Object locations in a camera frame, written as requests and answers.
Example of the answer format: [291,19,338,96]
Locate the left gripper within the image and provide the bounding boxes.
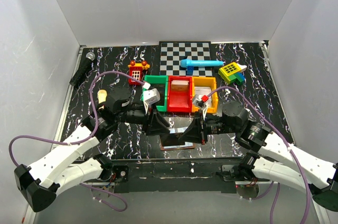
[116,102,171,135]

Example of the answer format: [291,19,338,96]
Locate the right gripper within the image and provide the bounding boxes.
[178,109,238,145]

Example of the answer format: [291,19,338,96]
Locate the black credit card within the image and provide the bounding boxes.
[162,134,185,147]

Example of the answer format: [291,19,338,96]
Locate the brown leather card holder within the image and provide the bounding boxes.
[159,127,195,151]

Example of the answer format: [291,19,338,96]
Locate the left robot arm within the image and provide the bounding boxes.
[14,88,169,212]

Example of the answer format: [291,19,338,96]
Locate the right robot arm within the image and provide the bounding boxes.
[178,101,337,212]

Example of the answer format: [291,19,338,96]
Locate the black card stack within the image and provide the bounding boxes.
[152,84,165,106]

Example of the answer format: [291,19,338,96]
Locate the white printed card stack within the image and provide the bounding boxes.
[194,86,212,97]

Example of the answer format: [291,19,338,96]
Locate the red plastic bin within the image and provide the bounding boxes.
[167,76,192,113]

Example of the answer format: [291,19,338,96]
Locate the green plastic bin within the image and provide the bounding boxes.
[144,75,168,113]

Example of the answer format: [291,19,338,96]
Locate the yellow plastic bin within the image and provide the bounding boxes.
[192,77,219,114]

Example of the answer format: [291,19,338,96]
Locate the red toy phone booth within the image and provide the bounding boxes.
[128,60,150,85]

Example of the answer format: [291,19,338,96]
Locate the cream toy microphone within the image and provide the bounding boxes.
[97,89,108,104]

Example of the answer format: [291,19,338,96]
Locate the blue toy brick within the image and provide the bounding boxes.
[185,67,194,76]

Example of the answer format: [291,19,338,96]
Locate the blue toy microphone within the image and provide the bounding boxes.
[180,59,224,68]

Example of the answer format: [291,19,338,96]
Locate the checkered board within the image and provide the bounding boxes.
[159,41,213,77]

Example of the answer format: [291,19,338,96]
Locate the yellow green toy block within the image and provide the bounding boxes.
[218,62,247,85]

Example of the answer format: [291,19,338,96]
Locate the black microphone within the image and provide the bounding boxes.
[69,52,96,89]

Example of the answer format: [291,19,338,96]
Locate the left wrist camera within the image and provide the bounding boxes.
[143,88,161,113]

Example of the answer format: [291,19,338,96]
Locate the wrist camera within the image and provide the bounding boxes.
[192,94,209,116]
[143,88,161,113]

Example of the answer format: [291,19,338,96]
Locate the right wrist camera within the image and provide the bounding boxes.
[192,94,209,116]

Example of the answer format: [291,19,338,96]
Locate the black base frame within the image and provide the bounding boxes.
[81,157,262,194]

